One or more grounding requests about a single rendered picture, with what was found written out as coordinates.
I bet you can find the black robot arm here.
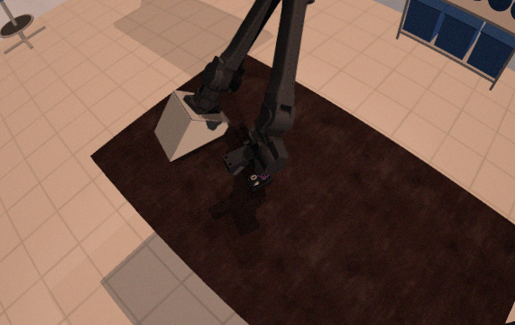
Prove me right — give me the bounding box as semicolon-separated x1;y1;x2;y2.
183;0;315;175

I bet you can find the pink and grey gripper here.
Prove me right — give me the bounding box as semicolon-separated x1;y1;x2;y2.
248;146;270;179

